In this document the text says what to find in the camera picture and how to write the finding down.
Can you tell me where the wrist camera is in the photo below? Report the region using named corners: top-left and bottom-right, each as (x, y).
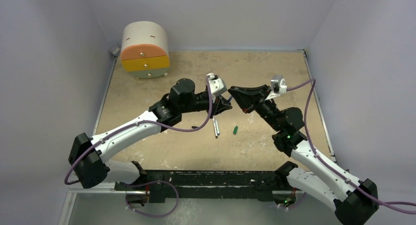
top-left (265, 75), bottom-right (287, 100)
top-left (206, 73), bottom-right (228, 97)

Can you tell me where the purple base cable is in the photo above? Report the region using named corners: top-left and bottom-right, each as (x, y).
top-left (276, 184), bottom-right (309, 211)
top-left (125, 178), bottom-right (181, 218)

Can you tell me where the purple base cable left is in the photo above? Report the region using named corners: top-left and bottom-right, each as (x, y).
top-left (125, 178), bottom-right (181, 218)

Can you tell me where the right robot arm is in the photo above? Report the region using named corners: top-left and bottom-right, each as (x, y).
top-left (228, 84), bottom-right (379, 225)

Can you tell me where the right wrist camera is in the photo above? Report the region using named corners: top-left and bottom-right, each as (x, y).
top-left (265, 75), bottom-right (287, 100)

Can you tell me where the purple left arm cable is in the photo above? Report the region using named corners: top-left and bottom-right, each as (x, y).
top-left (64, 75), bottom-right (215, 186)

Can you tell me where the white marker black tip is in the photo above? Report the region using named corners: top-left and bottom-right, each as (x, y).
top-left (212, 117), bottom-right (218, 139)

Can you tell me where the white marker blue tip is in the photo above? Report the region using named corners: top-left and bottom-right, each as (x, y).
top-left (214, 119), bottom-right (220, 136)

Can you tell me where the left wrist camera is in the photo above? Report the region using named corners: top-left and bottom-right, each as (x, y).
top-left (206, 73), bottom-right (228, 97)

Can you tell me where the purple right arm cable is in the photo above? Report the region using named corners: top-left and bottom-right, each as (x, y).
top-left (286, 79), bottom-right (416, 215)

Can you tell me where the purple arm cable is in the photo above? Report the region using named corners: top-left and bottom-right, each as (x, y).
top-left (64, 75), bottom-right (215, 186)
top-left (286, 79), bottom-right (416, 215)

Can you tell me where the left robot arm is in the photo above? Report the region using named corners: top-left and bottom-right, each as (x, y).
top-left (64, 73), bottom-right (232, 190)

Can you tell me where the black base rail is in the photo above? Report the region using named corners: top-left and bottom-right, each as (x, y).
top-left (115, 164), bottom-right (303, 207)

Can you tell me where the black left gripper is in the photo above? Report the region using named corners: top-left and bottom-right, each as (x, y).
top-left (180, 93), bottom-right (232, 118)

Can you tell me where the small three-drawer pastel cabinet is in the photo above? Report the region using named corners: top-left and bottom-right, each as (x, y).
top-left (119, 21), bottom-right (170, 79)

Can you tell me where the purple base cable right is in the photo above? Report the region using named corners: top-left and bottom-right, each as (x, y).
top-left (276, 184), bottom-right (309, 211)

